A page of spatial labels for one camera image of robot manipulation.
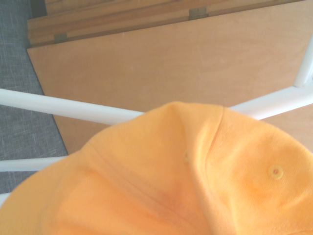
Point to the orange baseball cap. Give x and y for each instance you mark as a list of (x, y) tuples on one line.
[(171, 183)]

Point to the wooden door frame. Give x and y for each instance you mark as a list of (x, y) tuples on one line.
[(110, 22)]

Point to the wooden door leaf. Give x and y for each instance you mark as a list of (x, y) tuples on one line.
[(171, 68)]

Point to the white coat rack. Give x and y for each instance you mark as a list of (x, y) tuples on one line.
[(49, 104)]

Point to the metal door hinge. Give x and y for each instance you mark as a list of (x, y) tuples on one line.
[(60, 37), (198, 13)]

